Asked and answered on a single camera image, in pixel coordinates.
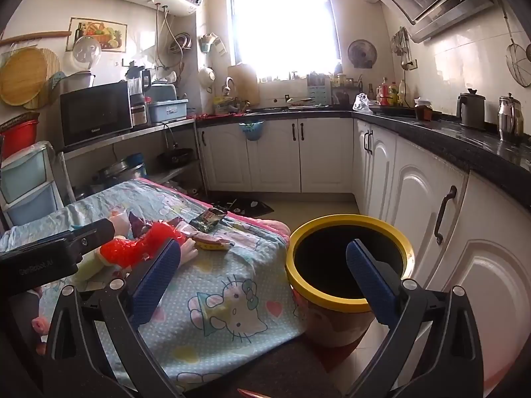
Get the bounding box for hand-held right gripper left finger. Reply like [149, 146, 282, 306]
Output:
[43, 238, 185, 398]

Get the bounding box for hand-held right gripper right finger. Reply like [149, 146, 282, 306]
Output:
[345, 238, 485, 398]

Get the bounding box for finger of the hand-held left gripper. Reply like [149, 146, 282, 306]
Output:
[64, 219, 116, 258]

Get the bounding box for red plastic wrapper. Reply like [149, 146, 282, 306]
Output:
[100, 221, 187, 270]

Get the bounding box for purple snack wrapper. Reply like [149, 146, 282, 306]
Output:
[128, 211, 152, 237]

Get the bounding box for pink snack wrapper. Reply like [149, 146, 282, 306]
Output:
[176, 222, 233, 253]

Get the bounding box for yellow rimmed trash can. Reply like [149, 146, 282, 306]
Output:
[285, 214, 416, 347]

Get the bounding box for dark snack packet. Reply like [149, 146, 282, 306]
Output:
[189, 207, 228, 233]

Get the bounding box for steel pot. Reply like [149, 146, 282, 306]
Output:
[97, 155, 133, 183]

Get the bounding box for printed blanket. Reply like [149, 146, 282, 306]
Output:
[0, 177, 305, 386]

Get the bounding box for blue canister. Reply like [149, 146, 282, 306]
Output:
[124, 153, 148, 179]

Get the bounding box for plastic drawer unit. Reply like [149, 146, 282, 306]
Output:
[0, 141, 65, 227]

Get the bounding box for white kitchen cabinet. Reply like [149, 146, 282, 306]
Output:
[197, 117, 355, 195]
[352, 118, 531, 382]

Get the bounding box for metal shelf rack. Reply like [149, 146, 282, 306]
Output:
[62, 118, 208, 200]

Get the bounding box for black wok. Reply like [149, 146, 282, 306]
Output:
[160, 148, 195, 166]

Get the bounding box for dark floor mat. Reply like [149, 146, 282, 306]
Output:
[209, 197, 274, 218]

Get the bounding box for black microwave oven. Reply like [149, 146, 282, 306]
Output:
[60, 81, 133, 148]

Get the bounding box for red plastic bucket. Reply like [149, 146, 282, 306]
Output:
[0, 112, 40, 162]

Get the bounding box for blue dish rack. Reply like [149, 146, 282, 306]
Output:
[145, 84, 189, 123]

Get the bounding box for black blender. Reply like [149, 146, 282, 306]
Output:
[125, 61, 152, 127]

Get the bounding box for white cooking pot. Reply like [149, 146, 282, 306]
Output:
[60, 70, 96, 94]

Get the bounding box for black stone countertop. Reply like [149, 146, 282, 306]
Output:
[195, 108, 531, 212]

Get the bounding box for round bamboo tray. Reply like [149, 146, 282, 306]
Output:
[0, 47, 61, 110]

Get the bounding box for brown glass jar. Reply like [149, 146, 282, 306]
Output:
[414, 97, 434, 122]

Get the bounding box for blue hanging basket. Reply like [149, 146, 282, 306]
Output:
[238, 119, 265, 142]

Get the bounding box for white plastic bag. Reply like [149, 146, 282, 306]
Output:
[352, 93, 380, 113]

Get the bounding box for clear plastic food cover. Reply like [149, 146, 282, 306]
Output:
[71, 35, 102, 71]

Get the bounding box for colourful cleaning cloths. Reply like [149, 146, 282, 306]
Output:
[213, 95, 250, 114]

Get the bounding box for white hanging colander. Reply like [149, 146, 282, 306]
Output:
[198, 66, 216, 90]

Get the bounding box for teal desktop drawer organizer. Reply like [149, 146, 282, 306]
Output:
[307, 78, 333, 106]

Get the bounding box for grey kettle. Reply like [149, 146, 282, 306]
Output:
[457, 88, 487, 129]

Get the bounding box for wooden rolling pin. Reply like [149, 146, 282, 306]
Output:
[0, 30, 72, 46]

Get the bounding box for wooden cutting board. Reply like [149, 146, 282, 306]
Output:
[227, 63, 261, 107]

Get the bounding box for steel jug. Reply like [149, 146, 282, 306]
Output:
[498, 93, 524, 144]

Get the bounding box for hanging kitchen utensils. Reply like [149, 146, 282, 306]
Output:
[390, 27, 411, 61]

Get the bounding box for kitchen window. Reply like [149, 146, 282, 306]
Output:
[227, 0, 341, 81]

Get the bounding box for fruit wall poster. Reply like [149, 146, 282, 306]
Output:
[66, 17, 127, 53]

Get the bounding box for coiled hose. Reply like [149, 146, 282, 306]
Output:
[168, 32, 192, 56]

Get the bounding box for wall utensil holder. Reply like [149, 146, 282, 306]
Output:
[200, 32, 228, 55]

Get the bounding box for small wall fan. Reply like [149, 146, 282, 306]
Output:
[347, 39, 378, 69]

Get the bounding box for wire strainer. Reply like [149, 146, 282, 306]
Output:
[495, 0, 531, 88]

